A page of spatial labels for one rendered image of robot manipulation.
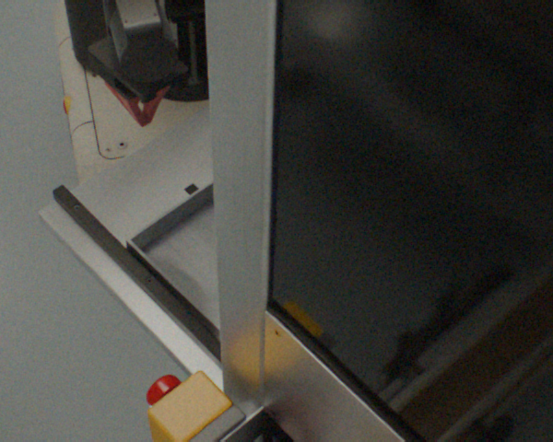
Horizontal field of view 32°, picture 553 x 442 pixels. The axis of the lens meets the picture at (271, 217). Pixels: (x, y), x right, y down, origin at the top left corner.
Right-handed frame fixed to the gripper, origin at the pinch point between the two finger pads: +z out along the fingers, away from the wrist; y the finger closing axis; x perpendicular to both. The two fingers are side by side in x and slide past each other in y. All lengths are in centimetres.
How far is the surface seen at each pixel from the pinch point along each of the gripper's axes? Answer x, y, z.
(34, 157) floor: 28, -98, 105
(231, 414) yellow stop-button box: -15.0, 32.8, 6.6
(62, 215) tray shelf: -8.2, -10.1, 20.4
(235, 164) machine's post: -12.7, 31.3, -26.9
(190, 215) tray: 4.7, 1.2, 20.2
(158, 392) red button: -18.4, 25.3, 8.3
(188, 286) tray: -2.7, 9.9, 20.6
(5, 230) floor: 9, -83, 106
